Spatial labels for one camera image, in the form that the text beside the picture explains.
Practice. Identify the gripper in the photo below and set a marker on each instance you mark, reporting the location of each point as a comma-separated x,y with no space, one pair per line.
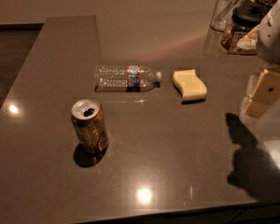
274,39

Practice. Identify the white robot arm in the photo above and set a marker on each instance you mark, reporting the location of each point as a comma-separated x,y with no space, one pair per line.
268,36

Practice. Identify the orange soda can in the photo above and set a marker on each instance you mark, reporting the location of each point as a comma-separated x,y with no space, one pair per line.
88,120

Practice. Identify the black-lidded snack jar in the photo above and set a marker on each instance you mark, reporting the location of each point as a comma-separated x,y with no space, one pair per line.
240,34

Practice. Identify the yellow sponge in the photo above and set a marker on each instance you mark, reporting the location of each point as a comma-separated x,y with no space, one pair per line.
189,85

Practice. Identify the clear glass tumbler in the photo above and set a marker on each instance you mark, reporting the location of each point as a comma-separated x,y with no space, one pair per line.
222,13

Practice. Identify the clear plastic water bottle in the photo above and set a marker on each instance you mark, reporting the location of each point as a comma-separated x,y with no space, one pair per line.
125,78

